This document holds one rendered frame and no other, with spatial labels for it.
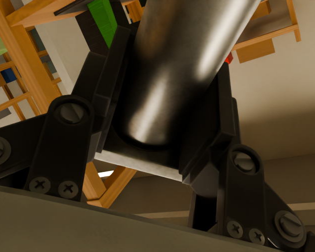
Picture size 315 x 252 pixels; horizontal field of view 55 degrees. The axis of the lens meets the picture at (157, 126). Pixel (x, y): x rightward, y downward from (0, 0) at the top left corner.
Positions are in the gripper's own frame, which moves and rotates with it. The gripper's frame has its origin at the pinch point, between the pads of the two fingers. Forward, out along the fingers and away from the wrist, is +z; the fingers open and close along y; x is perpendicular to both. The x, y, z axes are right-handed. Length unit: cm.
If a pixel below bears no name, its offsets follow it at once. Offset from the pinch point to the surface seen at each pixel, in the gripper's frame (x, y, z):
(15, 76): -402, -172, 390
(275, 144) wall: -401, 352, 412
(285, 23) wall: -197, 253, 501
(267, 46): -222, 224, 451
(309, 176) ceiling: -364, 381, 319
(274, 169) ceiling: -419, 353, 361
